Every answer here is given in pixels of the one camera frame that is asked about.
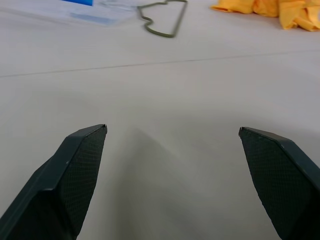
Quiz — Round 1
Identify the clear plastic bag blue print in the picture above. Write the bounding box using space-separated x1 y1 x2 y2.
56 0 141 27

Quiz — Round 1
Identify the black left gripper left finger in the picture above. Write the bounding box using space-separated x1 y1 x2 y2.
0 123 109 240

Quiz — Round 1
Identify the yellow crumpled cloth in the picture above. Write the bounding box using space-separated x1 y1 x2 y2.
209 0 320 33

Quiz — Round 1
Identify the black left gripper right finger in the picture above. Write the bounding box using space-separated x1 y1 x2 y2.
238 126 320 240

